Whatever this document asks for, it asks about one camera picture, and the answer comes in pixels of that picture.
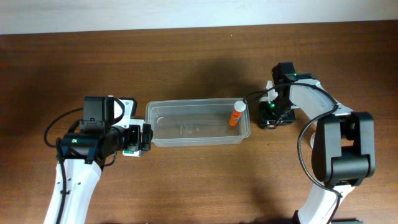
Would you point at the orange glue stick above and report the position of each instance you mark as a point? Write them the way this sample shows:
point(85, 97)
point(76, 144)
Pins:
point(239, 108)

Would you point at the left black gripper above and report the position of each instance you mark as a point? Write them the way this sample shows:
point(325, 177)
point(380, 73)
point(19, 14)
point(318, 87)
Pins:
point(134, 138)

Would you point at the white tube bottle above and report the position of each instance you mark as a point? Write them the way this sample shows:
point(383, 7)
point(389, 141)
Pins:
point(312, 140)

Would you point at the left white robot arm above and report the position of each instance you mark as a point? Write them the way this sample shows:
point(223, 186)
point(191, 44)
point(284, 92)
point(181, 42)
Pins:
point(81, 158)

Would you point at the clear plastic container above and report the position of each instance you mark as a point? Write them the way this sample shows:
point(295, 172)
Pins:
point(199, 122)

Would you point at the white green medicine box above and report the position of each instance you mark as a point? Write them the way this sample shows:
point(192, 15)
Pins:
point(132, 153)

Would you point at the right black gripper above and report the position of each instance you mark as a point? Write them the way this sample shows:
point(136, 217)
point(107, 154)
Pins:
point(274, 121)

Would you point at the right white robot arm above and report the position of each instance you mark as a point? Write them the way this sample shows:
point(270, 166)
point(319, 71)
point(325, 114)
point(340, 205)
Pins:
point(336, 148)

